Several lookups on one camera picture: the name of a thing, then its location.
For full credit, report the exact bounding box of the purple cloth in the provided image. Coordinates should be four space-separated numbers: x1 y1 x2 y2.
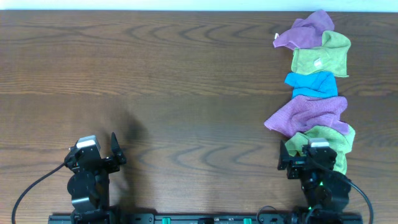
273 10 335 50
264 95 349 138

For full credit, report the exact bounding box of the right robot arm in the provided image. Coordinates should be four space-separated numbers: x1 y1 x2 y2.
277 138 351 223

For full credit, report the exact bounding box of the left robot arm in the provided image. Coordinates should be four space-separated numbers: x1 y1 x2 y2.
64 133 126 224

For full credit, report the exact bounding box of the lower green cloth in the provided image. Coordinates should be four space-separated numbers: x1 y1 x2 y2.
285 126 356 175

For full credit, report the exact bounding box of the green cloth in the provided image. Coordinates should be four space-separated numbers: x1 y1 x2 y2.
291 30 351 78
285 126 356 175

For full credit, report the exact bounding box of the blue cloth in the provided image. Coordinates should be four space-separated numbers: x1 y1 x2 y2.
285 71 338 98

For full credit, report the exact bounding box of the upper green cloth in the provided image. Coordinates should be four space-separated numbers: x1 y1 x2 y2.
291 30 351 78

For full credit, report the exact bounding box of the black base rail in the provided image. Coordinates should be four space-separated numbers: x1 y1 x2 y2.
48 212 364 224

